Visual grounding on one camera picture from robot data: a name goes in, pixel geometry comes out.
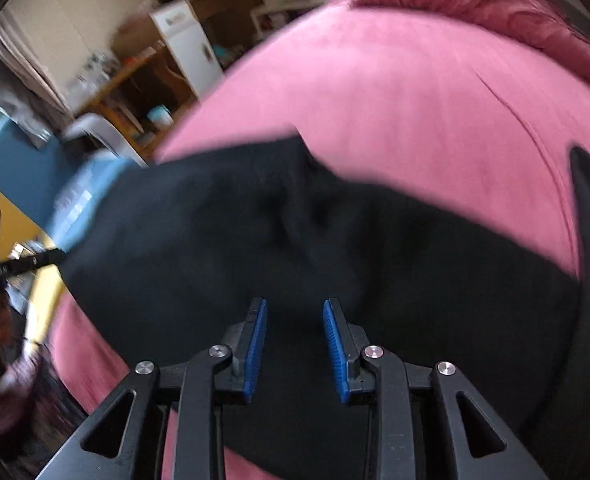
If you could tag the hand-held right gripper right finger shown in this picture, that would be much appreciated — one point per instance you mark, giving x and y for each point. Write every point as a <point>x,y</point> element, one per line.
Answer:
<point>336,350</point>

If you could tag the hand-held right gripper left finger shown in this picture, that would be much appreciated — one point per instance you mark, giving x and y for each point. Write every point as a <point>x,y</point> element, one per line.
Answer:
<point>256,345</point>

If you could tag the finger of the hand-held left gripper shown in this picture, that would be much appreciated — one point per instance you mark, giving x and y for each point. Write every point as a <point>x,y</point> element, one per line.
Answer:
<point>30,261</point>

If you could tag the black pants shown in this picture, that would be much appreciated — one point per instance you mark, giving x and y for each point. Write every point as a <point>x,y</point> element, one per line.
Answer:
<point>215,240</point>

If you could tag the person's left forearm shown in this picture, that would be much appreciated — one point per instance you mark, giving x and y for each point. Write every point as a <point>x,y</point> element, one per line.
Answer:
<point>17,390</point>

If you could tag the blue and yellow floor mat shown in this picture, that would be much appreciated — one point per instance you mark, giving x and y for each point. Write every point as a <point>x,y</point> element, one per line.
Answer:
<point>10,200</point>

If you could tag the light blue patterned cloth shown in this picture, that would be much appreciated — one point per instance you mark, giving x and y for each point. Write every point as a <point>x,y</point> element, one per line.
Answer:
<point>85,195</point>

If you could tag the white plastic stool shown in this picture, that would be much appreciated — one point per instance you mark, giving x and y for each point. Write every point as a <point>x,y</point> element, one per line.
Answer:
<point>95,127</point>

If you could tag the beige curtain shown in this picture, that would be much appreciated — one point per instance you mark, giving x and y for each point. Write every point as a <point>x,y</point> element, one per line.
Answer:
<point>30,65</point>

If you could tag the light blue container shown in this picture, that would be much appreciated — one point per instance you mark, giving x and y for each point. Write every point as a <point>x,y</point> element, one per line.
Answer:
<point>158,117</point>

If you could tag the wooden desk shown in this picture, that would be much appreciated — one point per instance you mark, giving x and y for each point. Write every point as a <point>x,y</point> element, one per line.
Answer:
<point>130,80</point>

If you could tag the pink bed sheet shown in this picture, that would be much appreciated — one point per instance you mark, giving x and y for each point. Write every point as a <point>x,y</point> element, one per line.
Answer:
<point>400,110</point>

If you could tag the white drawer cabinet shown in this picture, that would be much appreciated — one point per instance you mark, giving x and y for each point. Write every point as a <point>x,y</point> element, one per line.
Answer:
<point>190,45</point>

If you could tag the white storage shelf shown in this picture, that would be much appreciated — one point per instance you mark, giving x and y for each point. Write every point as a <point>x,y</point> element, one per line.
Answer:
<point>280,15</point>

